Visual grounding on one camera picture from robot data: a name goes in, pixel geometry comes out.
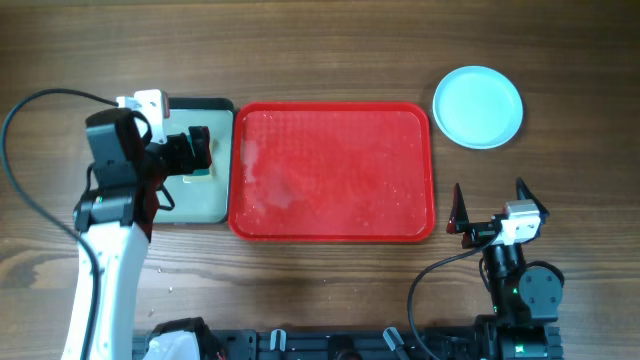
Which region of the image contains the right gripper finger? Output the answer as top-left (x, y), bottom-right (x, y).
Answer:
top-left (516, 177), bottom-right (549, 218)
top-left (446, 183), bottom-right (470, 234)

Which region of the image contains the green yellow sponge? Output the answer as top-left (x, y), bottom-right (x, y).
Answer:
top-left (182, 140), bottom-right (217, 183)

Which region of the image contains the light blue plate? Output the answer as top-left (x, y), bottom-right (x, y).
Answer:
top-left (432, 65), bottom-right (524, 150)

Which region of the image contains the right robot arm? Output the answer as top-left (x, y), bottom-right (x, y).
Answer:
top-left (447, 179), bottom-right (565, 360)

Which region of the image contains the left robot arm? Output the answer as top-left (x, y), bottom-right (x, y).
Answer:
top-left (62, 89), bottom-right (212, 359)

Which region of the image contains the black water tray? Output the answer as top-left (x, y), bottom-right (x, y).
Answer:
top-left (154, 97), bottom-right (235, 224)

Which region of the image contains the red plastic tray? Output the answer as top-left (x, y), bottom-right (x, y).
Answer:
top-left (228, 102), bottom-right (436, 243)

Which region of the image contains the right black cable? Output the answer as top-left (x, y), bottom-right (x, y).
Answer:
top-left (406, 232), bottom-right (501, 360)

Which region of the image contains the black cable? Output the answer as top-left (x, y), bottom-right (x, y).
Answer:
top-left (406, 232), bottom-right (501, 360)
top-left (0, 88), bottom-right (121, 360)

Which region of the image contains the left black cable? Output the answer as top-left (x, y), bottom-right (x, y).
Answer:
top-left (0, 88), bottom-right (121, 360)

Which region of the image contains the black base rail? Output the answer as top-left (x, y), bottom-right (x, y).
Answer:
top-left (132, 314), bottom-right (566, 360)

